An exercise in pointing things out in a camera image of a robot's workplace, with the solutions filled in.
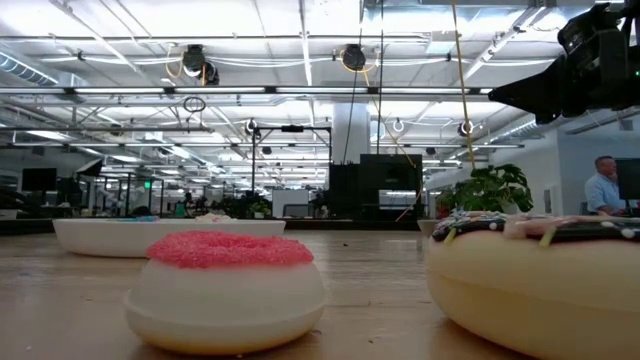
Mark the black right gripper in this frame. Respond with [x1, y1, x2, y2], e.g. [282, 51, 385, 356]
[488, 2, 640, 125]

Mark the white donut with coloured sprinkles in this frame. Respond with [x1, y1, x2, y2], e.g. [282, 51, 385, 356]
[194, 213, 239, 224]

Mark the white donut with pink icing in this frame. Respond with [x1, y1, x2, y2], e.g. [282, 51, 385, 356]
[123, 230, 327, 357]

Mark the green leafy potted plant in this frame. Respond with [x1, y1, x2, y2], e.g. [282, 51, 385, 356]
[435, 163, 534, 216]

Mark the person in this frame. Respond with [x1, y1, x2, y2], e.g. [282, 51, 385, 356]
[584, 155, 627, 217]

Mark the black computer monitor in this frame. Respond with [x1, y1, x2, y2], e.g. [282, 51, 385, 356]
[615, 158, 640, 201]
[21, 167, 58, 192]

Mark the chocolate iced donut with sprinkles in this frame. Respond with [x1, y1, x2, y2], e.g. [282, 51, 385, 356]
[424, 209, 640, 360]

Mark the black cabinet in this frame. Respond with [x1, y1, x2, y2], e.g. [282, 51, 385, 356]
[328, 153, 424, 224]

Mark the white building column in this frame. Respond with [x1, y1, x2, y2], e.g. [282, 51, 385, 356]
[332, 103, 371, 165]

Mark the white board panel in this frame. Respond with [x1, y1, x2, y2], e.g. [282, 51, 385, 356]
[271, 189, 310, 219]

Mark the long ceiling light bar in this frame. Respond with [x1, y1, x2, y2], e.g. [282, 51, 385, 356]
[0, 85, 495, 96]

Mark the small green plant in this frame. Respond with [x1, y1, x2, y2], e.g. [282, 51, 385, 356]
[248, 199, 273, 220]

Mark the wide white bowl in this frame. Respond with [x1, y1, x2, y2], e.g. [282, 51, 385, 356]
[52, 218, 287, 259]

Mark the yellow hanging cable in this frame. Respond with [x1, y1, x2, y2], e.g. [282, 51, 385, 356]
[451, 0, 477, 171]

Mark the black hanging cable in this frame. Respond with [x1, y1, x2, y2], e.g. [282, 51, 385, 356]
[377, 0, 386, 156]

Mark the large black ceiling cord reel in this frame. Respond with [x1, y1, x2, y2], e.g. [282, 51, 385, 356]
[181, 44, 220, 86]
[341, 43, 367, 72]

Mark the black coiled cable loop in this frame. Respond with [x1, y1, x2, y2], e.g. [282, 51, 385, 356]
[182, 95, 207, 114]

